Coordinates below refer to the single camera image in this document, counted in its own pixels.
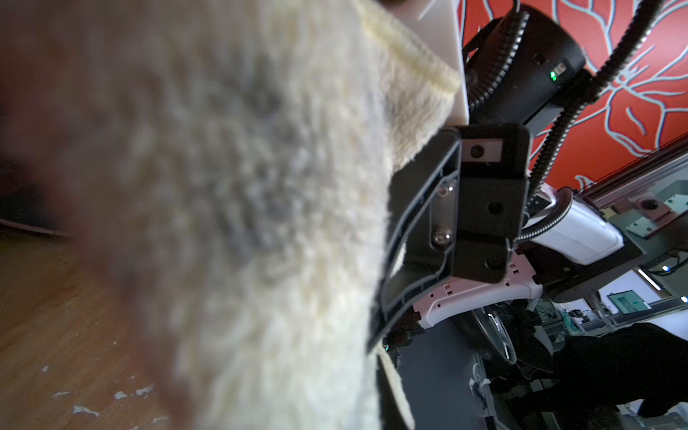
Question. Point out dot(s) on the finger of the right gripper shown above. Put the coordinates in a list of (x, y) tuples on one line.
[(420, 244)]

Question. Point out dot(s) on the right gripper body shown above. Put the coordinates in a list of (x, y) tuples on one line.
[(494, 183)]

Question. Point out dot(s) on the yellow cloth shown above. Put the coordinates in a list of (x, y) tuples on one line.
[(223, 167)]

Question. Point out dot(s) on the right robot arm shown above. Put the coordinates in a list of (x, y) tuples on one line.
[(458, 209)]

